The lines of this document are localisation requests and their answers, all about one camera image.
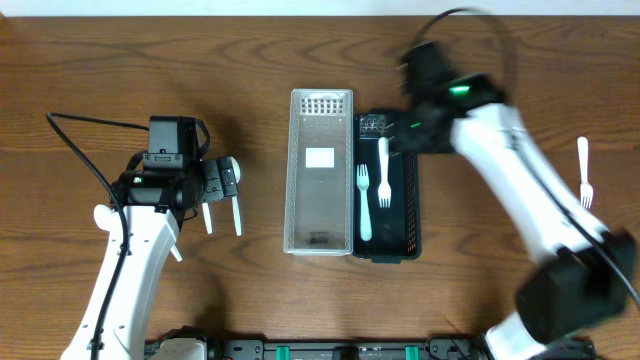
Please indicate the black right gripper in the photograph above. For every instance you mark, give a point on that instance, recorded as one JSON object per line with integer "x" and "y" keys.
{"x": 403, "y": 133}

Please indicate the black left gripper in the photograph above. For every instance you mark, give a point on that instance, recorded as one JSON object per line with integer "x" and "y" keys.
{"x": 214, "y": 189}

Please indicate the white plastic fork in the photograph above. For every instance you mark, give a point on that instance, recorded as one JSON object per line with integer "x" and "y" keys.
{"x": 384, "y": 189}
{"x": 586, "y": 190}

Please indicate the pale blue plastic fork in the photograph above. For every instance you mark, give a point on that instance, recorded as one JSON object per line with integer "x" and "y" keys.
{"x": 362, "y": 182}

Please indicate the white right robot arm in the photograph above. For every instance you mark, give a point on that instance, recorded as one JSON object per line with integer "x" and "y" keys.
{"x": 583, "y": 269}

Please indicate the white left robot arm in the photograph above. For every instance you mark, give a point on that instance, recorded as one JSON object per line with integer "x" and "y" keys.
{"x": 121, "y": 335}

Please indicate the white plastic spoon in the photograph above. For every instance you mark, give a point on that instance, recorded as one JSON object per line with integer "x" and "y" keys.
{"x": 175, "y": 252}
{"x": 207, "y": 217}
{"x": 236, "y": 216}

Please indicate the clear perforated plastic basket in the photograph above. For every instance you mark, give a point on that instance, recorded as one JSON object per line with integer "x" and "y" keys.
{"x": 320, "y": 175}

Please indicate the black perforated plastic basket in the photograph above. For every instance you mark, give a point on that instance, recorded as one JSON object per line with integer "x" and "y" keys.
{"x": 396, "y": 232}

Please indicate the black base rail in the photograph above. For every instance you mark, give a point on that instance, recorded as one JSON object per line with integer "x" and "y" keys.
{"x": 190, "y": 343}

